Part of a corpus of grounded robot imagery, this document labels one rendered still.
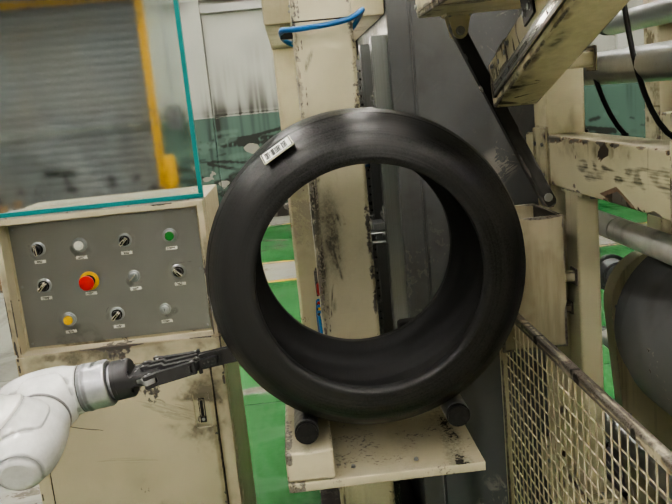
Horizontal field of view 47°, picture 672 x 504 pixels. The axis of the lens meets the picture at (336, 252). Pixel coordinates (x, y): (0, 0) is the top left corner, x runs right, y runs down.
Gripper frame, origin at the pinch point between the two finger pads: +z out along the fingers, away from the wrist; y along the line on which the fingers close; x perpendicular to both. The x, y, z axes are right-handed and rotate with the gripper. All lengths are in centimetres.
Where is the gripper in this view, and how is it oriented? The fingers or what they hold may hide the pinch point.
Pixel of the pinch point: (218, 356)
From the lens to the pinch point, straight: 149.6
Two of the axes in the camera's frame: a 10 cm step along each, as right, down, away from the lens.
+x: 2.2, 9.6, 1.9
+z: 9.7, -2.3, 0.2
